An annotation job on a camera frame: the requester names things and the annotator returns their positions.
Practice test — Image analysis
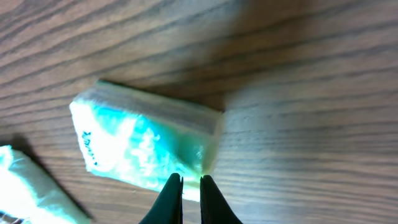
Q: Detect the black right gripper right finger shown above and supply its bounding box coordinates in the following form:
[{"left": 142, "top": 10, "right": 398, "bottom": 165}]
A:
[{"left": 200, "top": 175, "right": 243, "bottom": 224}]

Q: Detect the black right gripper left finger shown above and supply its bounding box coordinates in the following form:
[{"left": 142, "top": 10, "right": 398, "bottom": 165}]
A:
[{"left": 139, "top": 173, "right": 183, "bottom": 224}]

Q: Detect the teal tissue pack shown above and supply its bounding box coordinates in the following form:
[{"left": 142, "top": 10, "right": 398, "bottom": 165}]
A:
[{"left": 70, "top": 81, "right": 224, "bottom": 201}]

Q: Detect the light blue wipes pack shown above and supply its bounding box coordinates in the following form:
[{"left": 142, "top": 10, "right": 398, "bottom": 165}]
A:
[{"left": 1, "top": 145, "right": 90, "bottom": 224}]

